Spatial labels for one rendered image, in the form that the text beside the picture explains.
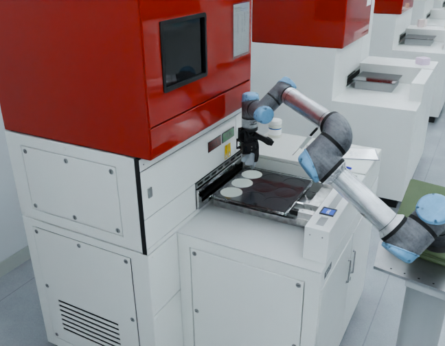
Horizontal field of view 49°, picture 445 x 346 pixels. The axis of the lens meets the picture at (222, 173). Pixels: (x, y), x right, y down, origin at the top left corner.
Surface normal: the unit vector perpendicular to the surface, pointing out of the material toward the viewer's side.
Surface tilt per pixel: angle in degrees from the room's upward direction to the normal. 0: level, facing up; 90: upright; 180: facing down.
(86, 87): 90
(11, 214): 90
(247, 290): 90
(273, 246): 0
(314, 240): 90
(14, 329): 0
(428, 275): 0
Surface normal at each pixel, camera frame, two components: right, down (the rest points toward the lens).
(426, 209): -0.35, -0.50
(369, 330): -0.01, -0.91
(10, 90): -0.48, 0.37
